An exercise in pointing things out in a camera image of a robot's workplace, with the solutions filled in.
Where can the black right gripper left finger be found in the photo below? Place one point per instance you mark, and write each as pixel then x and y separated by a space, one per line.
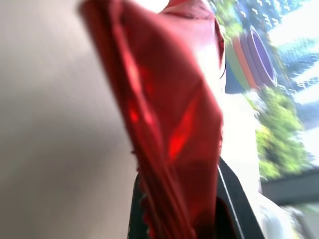
pixel 136 214

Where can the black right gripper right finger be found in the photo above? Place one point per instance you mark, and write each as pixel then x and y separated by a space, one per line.
pixel 234 206

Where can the rainbow striped round container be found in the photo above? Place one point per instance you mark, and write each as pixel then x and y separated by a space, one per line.
pixel 249 57

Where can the red plastic bag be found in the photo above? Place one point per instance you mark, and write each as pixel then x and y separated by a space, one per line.
pixel 159 99

